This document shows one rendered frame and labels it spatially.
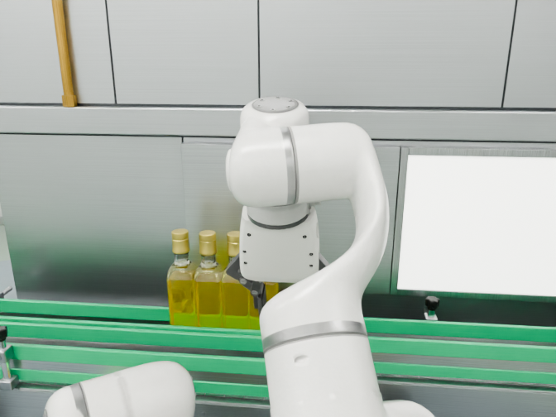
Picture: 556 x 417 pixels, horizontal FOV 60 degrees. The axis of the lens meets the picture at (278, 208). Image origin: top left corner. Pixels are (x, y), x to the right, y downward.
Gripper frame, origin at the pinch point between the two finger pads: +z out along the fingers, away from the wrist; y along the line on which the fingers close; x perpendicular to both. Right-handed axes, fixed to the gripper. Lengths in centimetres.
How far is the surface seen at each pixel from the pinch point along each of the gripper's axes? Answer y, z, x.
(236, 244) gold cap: 11.9, 10.2, -26.1
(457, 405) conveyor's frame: -33, 39, -14
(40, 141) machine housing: 60, -2, -46
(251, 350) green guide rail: 8.4, 29.2, -16.1
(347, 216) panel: -10.3, 11.9, -39.9
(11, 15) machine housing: 62, -28, -54
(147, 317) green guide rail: 34, 31, -25
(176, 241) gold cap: 24.0, 10.1, -26.2
